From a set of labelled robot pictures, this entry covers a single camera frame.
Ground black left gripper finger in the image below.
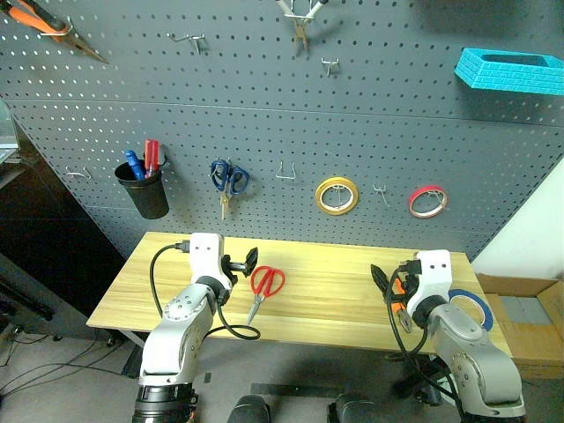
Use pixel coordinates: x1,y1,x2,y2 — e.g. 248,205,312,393
243,247,260,278

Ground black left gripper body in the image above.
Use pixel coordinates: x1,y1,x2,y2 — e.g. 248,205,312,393
221,254,249,279

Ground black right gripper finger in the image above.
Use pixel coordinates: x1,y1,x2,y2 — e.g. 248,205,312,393
370,263,390,295

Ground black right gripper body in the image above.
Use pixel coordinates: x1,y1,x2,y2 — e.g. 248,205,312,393
396,273,419,308

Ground orange and black pliers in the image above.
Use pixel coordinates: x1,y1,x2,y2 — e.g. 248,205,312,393
391,275,414,335

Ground red-handled scissors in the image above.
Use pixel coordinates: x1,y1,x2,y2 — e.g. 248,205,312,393
245,265,286,326

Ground blue tape roll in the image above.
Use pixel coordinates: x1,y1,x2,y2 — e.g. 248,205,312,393
447,289,495,330

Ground yellow tape roll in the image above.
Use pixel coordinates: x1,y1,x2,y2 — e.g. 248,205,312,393
314,176,360,217

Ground red tape roll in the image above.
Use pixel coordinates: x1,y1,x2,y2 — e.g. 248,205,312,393
407,184,450,219

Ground black plastic cup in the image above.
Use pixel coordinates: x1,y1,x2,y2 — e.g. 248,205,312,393
114,153,171,220

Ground white table leg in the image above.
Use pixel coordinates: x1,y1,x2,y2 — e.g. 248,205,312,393
115,328,149,352

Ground black flat floor strip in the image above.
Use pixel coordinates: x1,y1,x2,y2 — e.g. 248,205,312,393
249,382,347,397

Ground dark grey rounded shape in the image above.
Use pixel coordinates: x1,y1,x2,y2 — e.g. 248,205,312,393
228,395,271,423
326,393,375,423

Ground grey perforated pegboard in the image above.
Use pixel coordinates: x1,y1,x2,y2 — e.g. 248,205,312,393
0,0,564,263

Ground brown cardboard box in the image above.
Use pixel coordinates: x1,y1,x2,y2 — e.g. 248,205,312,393
473,272,564,381

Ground black cabinet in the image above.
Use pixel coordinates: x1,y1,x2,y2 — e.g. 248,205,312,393
0,153,129,340

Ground cyan brick-pattern tray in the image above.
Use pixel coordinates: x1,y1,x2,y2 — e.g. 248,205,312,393
454,47,564,97

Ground clear plastic box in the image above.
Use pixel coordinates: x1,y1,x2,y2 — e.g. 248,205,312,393
0,99,22,163

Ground orange long-nose pliers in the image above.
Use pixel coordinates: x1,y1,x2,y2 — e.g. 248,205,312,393
0,0,110,65

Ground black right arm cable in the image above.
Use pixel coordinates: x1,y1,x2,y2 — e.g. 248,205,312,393
385,259,468,423

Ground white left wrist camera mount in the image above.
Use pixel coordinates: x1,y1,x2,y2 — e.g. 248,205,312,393
188,233,234,292

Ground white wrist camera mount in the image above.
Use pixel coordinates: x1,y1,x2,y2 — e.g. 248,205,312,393
413,249,454,319
188,233,234,292

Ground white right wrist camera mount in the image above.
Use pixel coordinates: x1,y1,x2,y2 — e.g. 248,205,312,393
413,249,454,319

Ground blue-handled scissors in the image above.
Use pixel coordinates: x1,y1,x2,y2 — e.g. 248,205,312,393
210,158,251,221

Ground red-handled screwdriver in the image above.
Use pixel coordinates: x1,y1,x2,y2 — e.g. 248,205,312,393
143,138,160,179

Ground blue-handled screwdriver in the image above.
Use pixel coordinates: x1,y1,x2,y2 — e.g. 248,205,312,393
124,149,145,181

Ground white-handled pliers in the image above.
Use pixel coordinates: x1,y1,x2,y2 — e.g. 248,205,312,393
275,0,330,57

